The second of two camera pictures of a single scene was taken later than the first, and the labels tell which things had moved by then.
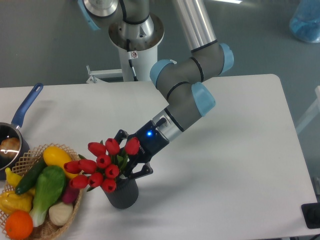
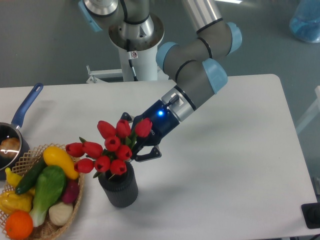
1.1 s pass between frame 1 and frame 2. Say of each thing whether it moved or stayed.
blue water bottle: stayed
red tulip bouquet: moved
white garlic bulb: stayed
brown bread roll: stayed
